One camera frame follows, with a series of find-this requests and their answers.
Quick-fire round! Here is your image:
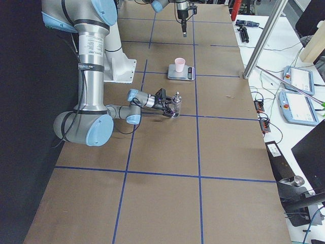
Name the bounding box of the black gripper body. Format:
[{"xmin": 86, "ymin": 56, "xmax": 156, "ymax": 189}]
[
  {"xmin": 152, "ymin": 98, "xmax": 170, "ymax": 111},
  {"xmin": 177, "ymin": 9, "xmax": 188, "ymax": 23}
]

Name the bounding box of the glass sauce dispenser bottle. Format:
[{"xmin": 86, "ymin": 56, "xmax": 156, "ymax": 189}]
[{"xmin": 170, "ymin": 91, "xmax": 182, "ymax": 118}]

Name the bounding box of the pink plastic cup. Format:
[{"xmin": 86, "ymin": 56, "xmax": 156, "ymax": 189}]
[{"xmin": 174, "ymin": 57, "xmax": 185, "ymax": 73}]

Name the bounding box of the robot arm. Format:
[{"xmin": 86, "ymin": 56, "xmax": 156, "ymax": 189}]
[
  {"xmin": 143, "ymin": 0, "xmax": 189, "ymax": 37},
  {"xmin": 42, "ymin": 1, "xmax": 179, "ymax": 146}
]

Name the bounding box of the white digital kitchen scale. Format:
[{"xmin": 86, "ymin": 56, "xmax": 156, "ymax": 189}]
[{"xmin": 168, "ymin": 64, "xmax": 196, "ymax": 81}]

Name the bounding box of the blue tape cross line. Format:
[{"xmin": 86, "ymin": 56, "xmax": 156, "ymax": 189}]
[{"xmin": 143, "ymin": 112, "xmax": 259, "ymax": 121}]

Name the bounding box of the black tripod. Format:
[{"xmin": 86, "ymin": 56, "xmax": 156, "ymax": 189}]
[{"xmin": 235, "ymin": 19, "xmax": 259, "ymax": 43}]

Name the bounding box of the brown paper table cover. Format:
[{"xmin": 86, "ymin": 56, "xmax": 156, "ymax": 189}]
[{"xmin": 25, "ymin": 2, "xmax": 290, "ymax": 243}]

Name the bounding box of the black box on desk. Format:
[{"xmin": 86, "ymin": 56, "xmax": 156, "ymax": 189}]
[{"xmin": 265, "ymin": 141, "xmax": 295, "ymax": 181}]

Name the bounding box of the lower teach pendant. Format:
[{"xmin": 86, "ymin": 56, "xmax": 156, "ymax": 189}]
[{"xmin": 278, "ymin": 91, "xmax": 319, "ymax": 126}]

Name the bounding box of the teach pendant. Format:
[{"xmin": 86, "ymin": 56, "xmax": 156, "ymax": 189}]
[
  {"xmin": 278, "ymin": 91, "xmax": 319, "ymax": 126},
  {"xmin": 283, "ymin": 66, "xmax": 315, "ymax": 95}
]

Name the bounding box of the blue tape long line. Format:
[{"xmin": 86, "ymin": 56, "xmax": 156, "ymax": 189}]
[{"xmin": 192, "ymin": 19, "xmax": 204, "ymax": 244}]

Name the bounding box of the upper teach pendant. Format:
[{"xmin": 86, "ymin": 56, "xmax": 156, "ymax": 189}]
[{"xmin": 283, "ymin": 66, "xmax": 315, "ymax": 95}]

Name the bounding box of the black monitor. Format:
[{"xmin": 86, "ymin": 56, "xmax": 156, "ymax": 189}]
[{"xmin": 291, "ymin": 121, "xmax": 324, "ymax": 193}]

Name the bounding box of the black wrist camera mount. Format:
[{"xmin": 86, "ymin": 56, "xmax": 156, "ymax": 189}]
[
  {"xmin": 187, "ymin": 5, "xmax": 198, "ymax": 15},
  {"xmin": 155, "ymin": 88, "xmax": 167, "ymax": 101}
]

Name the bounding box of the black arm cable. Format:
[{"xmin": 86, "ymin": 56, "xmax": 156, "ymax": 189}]
[{"xmin": 111, "ymin": 98, "xmax": 143, "ymax": 135}]

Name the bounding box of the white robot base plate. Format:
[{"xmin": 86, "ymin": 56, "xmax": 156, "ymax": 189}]
[{"xmin": 104, "ymin": 50, "xmax": 137, "ymax": 84}]

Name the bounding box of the aluminium frame post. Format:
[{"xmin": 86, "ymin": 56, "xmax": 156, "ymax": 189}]
[{"xmin": 243, "ymin": 0, "xmax": 288, "ymax": 79}]

